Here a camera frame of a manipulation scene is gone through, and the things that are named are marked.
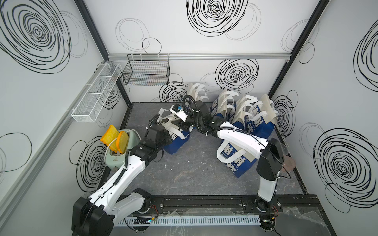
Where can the clear plastic cup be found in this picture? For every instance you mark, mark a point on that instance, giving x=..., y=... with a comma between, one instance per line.
x=285, y=149

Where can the white wire mesh shelf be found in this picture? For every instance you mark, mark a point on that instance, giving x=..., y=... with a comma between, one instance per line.
x=93, y=101

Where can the slotted grey cable duct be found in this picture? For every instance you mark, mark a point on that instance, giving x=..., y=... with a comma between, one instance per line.
x=213, y=220

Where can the pink plastic cup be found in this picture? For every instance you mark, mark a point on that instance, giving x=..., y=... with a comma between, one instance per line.
x=289, y=163

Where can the black wire basket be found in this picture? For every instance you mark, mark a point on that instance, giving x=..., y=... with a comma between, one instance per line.
x=146, y=70

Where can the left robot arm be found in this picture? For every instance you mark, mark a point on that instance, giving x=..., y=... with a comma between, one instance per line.
x=98, y=214

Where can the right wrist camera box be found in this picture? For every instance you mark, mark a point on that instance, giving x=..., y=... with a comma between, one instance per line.
x=178, y=111

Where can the front yellow toast slice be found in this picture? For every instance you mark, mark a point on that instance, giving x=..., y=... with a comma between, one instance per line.
x=122, y=142

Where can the mint green toaster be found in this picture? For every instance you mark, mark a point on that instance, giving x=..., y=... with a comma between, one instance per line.
x=115, y=160

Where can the blue beige takeout bag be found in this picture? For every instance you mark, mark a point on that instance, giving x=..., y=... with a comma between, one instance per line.
x=224, y=105
x=264, y=118
x=237, y=160
x=242, y=104
x=197, y=92
x=178, y=132

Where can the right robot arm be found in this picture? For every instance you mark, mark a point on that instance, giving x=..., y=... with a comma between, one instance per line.
x=236, y=144

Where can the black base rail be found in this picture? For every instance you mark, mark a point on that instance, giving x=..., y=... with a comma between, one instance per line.
x=247, y=203

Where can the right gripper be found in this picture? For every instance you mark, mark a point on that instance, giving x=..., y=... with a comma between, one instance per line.
x=180, y=122

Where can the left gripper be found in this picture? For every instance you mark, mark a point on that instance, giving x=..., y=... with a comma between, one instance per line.
x=165, y=135

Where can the rear yellow toast slice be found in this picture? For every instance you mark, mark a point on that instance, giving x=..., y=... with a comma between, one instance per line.
x=110, y=135

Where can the yellow toast slice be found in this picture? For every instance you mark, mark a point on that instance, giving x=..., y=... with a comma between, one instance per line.
x=122, y=142
x=110, y=135

